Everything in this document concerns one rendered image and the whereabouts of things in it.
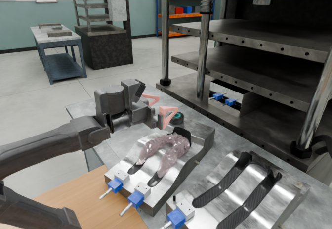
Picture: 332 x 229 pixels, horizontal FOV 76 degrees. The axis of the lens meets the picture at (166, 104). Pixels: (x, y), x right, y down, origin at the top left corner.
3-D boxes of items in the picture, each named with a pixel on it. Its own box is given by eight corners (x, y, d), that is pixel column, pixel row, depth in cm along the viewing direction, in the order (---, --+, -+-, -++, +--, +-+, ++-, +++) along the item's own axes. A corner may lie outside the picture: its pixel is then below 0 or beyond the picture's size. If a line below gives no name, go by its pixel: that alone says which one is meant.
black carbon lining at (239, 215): (223, 243, 62) (228, 223, 57) (186, 204, 73) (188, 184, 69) (284, 186, 80) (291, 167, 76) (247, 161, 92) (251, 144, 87)
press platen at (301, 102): (309, 114, 104) (312, 104, 102) (171, 61, 182) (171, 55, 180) (358, 80, 143) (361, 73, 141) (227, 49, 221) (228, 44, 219)
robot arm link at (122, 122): (122, 101, 61) (99, 107, 57) (132, 108, 57) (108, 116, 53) (124, 121, 64) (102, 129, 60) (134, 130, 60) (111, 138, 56)
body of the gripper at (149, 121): (137, 95, 66) (115, 101, 62) (156, 107, 59) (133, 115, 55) (138, 113, 69) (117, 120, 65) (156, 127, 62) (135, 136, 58)
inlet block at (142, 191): (126, 224, 71) (124, 214, 69) (115, 216, 74) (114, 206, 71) (151, 197, 81) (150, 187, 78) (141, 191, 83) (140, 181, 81)
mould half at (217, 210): (223, 291, 58) (229, 264, 51) (165, 218, 76) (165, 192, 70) (306, 197, 84) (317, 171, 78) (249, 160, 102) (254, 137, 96)
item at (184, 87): (305, 175, 104) (309, 165, 101) (155, 89, 196) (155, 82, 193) (359, 120, 148) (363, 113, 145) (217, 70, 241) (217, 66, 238)
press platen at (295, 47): (327, 64, 92) (331, 52, 90) (171, 30, 170) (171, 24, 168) (375, 42, 131) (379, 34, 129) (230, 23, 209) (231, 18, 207)
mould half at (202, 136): (152, 217, 76) (152, 196, 71) (105, 183, 90) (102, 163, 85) (213, 145, 112) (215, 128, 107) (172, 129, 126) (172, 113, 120)
